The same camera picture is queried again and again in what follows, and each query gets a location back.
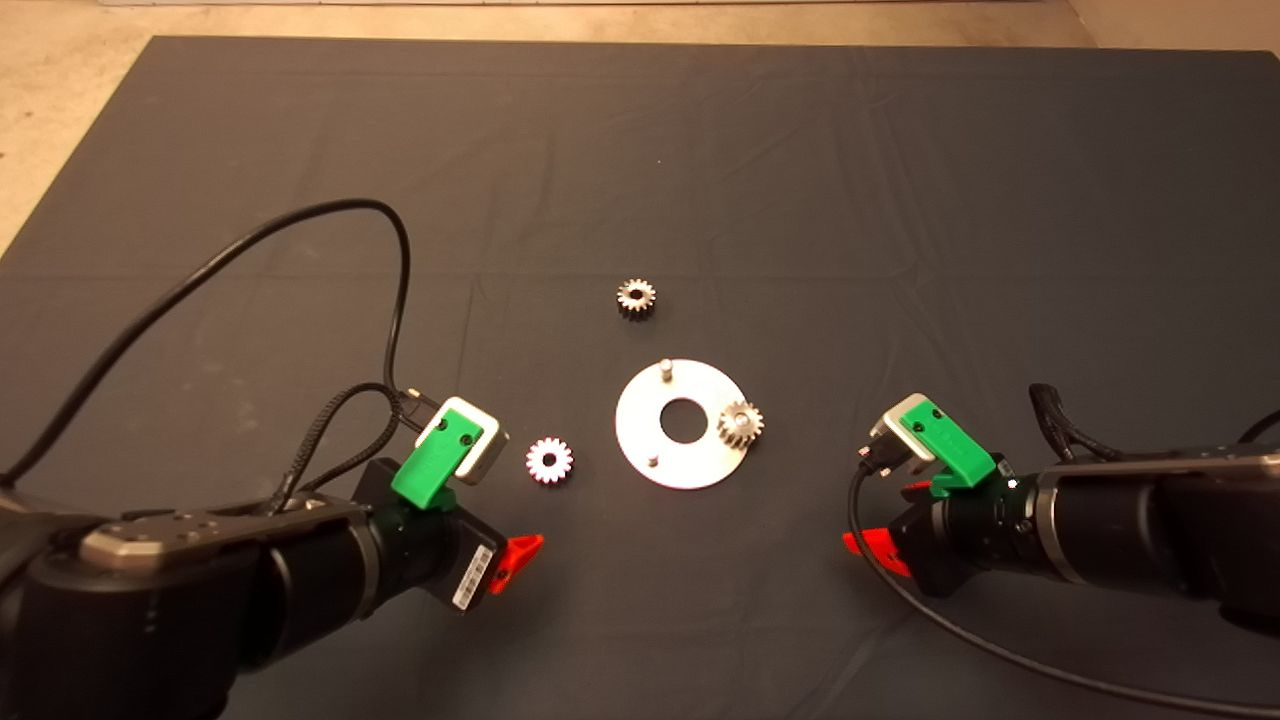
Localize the small steel planetary gear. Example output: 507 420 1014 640
526 437 575 486
616 278 658 322
717 400 766 453

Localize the braided left gripper cable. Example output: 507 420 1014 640
265 383 431 516

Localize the braided right gripper cable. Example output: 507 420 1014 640
1028 382 1101 463

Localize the green left camera mount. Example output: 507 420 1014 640
390 405 488 511

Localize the black camera cable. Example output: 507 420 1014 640
848 408 1280 720
0 198 441 486

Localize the round metal carrier plate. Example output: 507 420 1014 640
614 358 751 491

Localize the black left camera cable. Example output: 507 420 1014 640
0 198 441 486

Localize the green right camera mount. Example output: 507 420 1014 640
897 400 998 491

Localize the black right camera cable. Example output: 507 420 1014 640
848 408 1280 720

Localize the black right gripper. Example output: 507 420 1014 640
843 480 1041 598

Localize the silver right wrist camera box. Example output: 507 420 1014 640
868 393 936 471

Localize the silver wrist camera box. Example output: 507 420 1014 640
415 397 509 486
868 393 936 471

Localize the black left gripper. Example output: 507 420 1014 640
358 460 546 614

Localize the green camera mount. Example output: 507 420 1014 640
897 400 998 491
390 405 488 511

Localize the braided gripper cable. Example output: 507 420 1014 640
265 383 431 516
1028 382 1101 463

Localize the dark grey table cloth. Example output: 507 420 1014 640
0 36 1280 720

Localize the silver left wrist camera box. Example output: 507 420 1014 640
415 397 509 486

